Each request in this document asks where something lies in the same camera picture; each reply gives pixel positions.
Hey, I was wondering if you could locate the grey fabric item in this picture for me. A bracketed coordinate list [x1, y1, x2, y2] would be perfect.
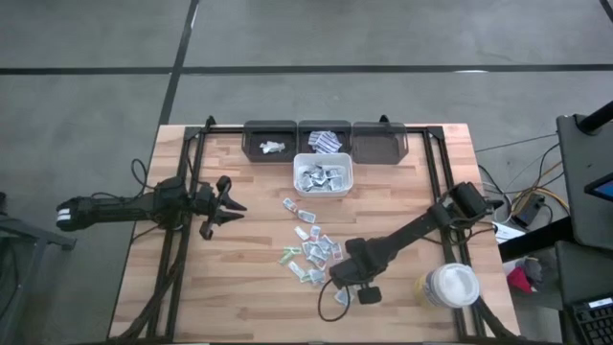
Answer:
[524, 257, 545, 284]

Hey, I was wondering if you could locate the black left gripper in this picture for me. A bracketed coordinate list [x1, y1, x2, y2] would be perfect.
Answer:
[193, 174, 248, 241]

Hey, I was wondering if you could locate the grey plastic bin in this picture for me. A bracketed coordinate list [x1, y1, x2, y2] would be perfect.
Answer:
[352, 121, 410, 166]
[297, 119, 354, 155]
[241, 120, 300, 164]

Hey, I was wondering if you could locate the monitor with blue screen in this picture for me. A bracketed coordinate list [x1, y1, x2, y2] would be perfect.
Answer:
[583, 172, 613, 202]

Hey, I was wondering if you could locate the red fabric item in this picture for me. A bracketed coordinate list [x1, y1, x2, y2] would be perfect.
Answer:
[506, 267, 538, 295]

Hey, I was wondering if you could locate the grey metal stand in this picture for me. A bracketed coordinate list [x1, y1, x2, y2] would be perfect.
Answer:
[0, 191, 78, 345]

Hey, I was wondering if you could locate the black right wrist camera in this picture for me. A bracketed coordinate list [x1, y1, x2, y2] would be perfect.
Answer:
[357, 285, 383, 306]

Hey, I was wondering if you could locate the black power adapter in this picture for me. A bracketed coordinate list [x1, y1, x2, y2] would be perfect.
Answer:
[511, 193, 546, 229]

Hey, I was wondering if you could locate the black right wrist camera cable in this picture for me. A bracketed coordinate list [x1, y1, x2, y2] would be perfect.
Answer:
[317, 277, 353, 323]

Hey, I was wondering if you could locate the black floor cable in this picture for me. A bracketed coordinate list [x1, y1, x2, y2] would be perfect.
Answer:
[473, 132, 559, 154]

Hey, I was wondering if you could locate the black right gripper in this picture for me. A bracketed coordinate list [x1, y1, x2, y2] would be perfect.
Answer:
[328, 236, 393, 289]

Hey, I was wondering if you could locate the white plastic bin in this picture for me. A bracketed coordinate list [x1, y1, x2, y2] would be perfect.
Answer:
[292, 151, 354, 198]

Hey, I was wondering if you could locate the black aluminium table frame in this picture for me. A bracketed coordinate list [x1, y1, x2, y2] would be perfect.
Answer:
[108, 114, 523, 344]

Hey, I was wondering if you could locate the white paper sheet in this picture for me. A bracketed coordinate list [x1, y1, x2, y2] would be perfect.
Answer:
[492, 222, 527, 245]

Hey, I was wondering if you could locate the black keyboard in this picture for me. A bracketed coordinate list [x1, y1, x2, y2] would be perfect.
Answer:
[568, 296, 613, 345]

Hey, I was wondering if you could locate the disinfecting wipes canister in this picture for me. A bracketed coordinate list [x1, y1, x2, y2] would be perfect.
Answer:
[414, 262, 481, 310]

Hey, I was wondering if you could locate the yellow and black cable bundle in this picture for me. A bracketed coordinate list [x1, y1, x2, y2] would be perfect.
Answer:
[510, 142, 572, 217]

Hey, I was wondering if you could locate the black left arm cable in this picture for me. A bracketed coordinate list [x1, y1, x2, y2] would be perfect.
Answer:
[130, 157, 150, 193]

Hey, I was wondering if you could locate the black pole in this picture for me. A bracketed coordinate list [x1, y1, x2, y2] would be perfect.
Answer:
[577, 100, 613, 136]

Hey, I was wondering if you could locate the black side desk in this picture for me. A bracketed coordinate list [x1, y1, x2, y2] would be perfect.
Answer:
[497, 113, 613, 308]

